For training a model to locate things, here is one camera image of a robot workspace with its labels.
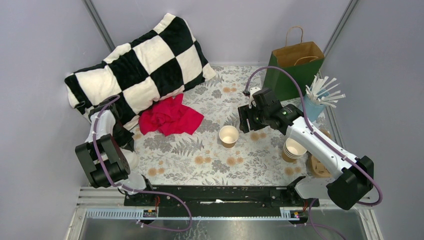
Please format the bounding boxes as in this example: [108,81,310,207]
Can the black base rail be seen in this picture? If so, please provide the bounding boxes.
[124,185,320,218]

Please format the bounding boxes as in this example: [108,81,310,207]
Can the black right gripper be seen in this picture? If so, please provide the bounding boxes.
[237,103,269,133]

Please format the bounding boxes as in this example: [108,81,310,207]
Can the black white checkered pillow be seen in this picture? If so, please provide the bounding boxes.
[64,13,216,130]

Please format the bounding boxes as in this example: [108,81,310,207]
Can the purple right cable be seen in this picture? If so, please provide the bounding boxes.
[244,66,384,207]

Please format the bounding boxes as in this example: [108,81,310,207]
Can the stack of brown paper cups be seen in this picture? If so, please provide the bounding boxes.
[281,138,307,163]

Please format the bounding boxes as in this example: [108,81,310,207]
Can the blue cup of straws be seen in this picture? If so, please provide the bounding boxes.
[303,75,346,122]

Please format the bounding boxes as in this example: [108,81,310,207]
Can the brown paper coffee cup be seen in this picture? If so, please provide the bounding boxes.
[218,125,239,148]

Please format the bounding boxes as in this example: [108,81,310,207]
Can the green paper bag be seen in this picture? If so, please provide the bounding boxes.
[262,26,325,101]

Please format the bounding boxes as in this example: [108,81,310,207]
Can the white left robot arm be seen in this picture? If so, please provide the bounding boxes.
[75,96,155,206]

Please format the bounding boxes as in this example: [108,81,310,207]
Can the floral patterned table mat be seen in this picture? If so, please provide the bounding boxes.
[132,66,312,186]

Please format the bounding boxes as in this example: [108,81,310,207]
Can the brown pulp cup carrier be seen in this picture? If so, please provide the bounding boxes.
[307,129,333,179]

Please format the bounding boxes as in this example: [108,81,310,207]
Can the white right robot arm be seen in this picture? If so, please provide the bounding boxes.
[238,87,374,210]

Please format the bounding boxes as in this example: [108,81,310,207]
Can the red cloth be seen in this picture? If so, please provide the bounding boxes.
[138,93,204,136]

